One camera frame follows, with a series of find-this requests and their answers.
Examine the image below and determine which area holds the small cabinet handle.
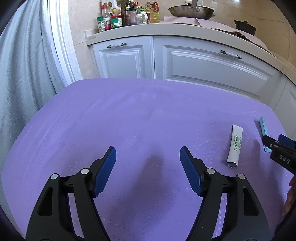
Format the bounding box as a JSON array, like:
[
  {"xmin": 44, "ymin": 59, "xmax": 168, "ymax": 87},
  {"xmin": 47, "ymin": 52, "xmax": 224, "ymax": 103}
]
[{"xmin": 107, "ymin": 43, "xmax": 127, "ymax": 49}]

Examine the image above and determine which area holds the drawer handle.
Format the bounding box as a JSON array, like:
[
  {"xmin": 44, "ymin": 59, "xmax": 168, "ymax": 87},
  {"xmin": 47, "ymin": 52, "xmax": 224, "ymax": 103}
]
[{"xmin": 220, "ymin": 50, "xmax": 242, "ymax": 60}]

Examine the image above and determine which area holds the light blue sachet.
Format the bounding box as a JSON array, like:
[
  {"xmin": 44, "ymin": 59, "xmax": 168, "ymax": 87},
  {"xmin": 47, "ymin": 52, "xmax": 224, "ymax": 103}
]
[{"xmin": 259, "ymin": 117, "xmax": 271, "ymax": 153}]

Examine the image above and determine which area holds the white green lettered tube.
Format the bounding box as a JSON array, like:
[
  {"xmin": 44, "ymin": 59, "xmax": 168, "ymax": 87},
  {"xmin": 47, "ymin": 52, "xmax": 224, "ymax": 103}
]
[{"xmin": 226, "ymin": 125, "xmax": 243, "ymax": 168}]

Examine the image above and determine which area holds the white spice rack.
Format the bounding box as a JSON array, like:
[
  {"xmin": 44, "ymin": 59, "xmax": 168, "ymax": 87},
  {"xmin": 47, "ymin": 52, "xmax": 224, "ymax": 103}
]
[{"xmin": 101, "ymin": 1, "xmax": 130, "ymax": 30}]

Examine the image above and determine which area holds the light grey curtain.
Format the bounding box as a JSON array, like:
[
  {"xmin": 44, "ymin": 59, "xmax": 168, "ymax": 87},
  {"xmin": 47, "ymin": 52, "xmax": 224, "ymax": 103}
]
[{"xmin": 1, "ymin": 1, "xmax": 65, "ymax": 163}]

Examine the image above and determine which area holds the cooking oil bottle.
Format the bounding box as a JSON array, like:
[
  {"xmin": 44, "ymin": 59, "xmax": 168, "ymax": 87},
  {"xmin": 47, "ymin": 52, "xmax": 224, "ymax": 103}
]
[{"xmin": 145, "ymin": 1, "xmax": 160, "ymax": 23}]

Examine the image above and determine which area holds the pink cloth on stove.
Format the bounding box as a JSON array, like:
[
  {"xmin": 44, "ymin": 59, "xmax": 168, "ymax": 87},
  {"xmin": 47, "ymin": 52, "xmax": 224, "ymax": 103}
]
[{"xmin": 164, "ymin": 16, "xmax": 269, "ymax": 52}]

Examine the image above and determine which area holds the purple tablecloth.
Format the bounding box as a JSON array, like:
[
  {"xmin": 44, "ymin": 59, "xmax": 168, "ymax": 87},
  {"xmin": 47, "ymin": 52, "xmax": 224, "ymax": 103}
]
[{"xmin": 1, "ymin": 79, "xmax": 292, "ymax": 240}]

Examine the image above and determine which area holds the person right hand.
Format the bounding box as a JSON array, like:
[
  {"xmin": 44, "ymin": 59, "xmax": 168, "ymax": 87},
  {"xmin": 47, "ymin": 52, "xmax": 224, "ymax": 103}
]
[{"xmin": 283, "ymin": 176, "xmax": 296, "ymax": 215}]

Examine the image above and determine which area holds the black lidded pot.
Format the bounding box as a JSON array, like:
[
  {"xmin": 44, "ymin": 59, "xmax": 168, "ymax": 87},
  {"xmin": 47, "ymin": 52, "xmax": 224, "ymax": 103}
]
[{"xmin": 234, "ymin": 20, "xmax": 256, "ymax": 36}]

